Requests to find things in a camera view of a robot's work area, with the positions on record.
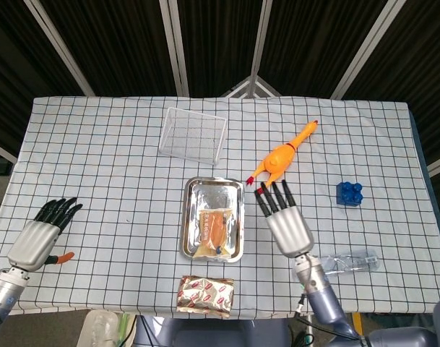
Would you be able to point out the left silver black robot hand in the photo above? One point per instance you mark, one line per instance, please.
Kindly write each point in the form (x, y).
(33, 244)

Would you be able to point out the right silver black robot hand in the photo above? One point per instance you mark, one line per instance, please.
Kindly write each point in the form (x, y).
(290, 231)

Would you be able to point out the orange food packet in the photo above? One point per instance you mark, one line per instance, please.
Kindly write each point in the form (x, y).
(214, 233)

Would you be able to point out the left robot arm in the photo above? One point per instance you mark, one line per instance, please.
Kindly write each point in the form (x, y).
(3, 289)

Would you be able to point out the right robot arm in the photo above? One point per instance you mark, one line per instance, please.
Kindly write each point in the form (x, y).
(315, 285)

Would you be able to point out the stainless steel tray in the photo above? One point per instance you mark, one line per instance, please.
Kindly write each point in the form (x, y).
(212, 197)

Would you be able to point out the clear plastic water bottle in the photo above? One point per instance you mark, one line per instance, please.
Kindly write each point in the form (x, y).
(349, 262)

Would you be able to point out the blue building block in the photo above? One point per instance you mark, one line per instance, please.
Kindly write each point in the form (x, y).
(349, 195)

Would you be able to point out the orange rubber chicken toy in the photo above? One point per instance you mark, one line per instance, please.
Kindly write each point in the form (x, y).
(277, 160)

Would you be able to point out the white black-checked tablecloth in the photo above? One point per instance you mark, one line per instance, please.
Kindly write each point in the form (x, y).
(115, 188)

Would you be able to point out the gold foil Lipton bag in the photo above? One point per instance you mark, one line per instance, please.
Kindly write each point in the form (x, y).
(205, 296)

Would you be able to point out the clear plastic container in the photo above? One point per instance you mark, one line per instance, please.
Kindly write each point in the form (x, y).
(98, 330)

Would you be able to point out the grey-blue robot torso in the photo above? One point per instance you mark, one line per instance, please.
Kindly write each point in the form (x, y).
(212, 332)

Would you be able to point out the white triangular frame brace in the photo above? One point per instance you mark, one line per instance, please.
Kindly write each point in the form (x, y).
(254, 86)

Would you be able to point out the white partition frame post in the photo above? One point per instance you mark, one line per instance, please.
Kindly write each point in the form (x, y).
(174, 47)
(260, 36)
(364, 47)
(60, 47)

